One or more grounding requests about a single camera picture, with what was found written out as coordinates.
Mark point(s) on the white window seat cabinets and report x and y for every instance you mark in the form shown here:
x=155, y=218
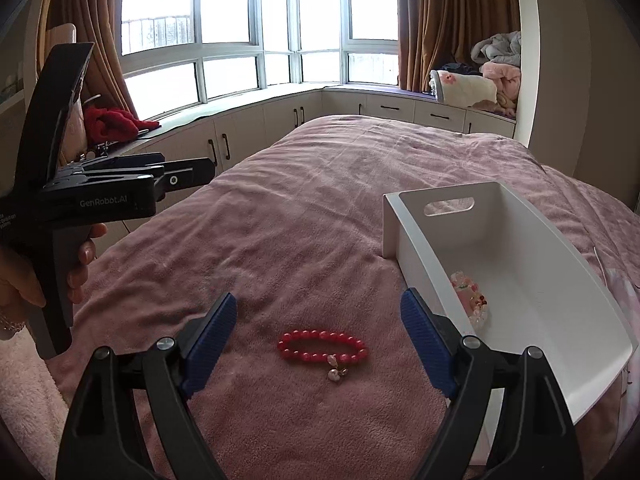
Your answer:
x=260, y=125

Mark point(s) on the cartoon printed pink sheet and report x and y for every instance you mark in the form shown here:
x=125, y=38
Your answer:
x=618, y=280

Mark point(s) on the white plastic storage bin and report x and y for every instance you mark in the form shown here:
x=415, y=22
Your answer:
x=530, y=260

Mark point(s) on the power strip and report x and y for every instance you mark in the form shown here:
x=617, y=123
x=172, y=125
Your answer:
x=97, y=150

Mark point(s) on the dark cloth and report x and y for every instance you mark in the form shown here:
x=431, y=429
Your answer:
x=460, y=69

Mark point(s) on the white flower print pillow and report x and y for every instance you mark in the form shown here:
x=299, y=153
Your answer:
x=465, y=89

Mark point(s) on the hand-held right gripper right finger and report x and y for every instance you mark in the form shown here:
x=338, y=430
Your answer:
x=425, y=340

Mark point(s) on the red cloth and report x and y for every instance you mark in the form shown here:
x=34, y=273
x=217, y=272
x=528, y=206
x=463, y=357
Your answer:
x=112, y=124

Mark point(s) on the person's left hand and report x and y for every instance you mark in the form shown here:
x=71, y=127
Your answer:
x=20, y=285

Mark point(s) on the pink plush cloth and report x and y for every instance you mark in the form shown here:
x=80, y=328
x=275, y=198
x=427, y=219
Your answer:
x=502, y=85

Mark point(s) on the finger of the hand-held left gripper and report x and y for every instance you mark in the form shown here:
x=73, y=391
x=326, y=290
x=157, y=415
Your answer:
x=187, y=175
x=115, y=166

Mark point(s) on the grey plush cloth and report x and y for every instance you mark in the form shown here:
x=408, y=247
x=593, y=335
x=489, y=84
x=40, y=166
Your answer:
x=500, y=47

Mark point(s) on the bay window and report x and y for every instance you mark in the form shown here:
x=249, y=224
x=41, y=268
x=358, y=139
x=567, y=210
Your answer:
x=230, y=20

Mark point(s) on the brown curtain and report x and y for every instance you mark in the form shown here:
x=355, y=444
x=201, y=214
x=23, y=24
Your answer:
x=450, y=15
x=100, y=10

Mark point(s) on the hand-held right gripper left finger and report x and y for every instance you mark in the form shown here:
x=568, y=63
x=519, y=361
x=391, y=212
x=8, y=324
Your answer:
x=210, y=345

